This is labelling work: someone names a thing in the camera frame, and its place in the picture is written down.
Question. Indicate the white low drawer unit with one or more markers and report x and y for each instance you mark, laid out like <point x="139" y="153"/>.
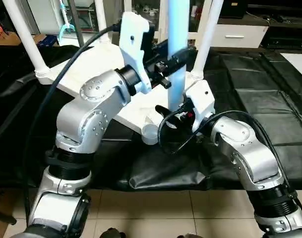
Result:
<point x="237" y="35"/>

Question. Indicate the dark robot right foot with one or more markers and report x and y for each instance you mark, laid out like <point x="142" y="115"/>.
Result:
<point x="189" y="236"/>

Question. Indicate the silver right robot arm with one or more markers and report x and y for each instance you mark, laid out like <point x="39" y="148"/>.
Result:
<point x="245" y="148"/>

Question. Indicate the white plastic table leg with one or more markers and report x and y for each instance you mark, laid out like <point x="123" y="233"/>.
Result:
<point x="178" y="29"/>
<point x="101" y="22"/>
<point x="27" y="39"/>
<point x="208" y="34"/>

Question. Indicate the white sheet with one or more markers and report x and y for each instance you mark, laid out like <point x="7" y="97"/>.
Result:
<point x="297" y="64"/>

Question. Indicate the grey metal pole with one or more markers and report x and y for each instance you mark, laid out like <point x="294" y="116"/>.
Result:
<point x="77" y="25"/>

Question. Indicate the white glass-door cabinet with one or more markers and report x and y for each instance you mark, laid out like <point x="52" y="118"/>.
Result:
<point x="158" y="20"/>

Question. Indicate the black work mat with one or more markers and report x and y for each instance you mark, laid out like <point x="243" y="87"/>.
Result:
<point x="270" y="114"/>

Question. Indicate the white plastic table top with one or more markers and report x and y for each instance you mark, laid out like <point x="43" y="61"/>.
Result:
<point x="141" y="116"/>

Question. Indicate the blue cardboard box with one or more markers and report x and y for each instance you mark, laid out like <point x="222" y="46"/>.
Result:
<point x="49" y="39"/>

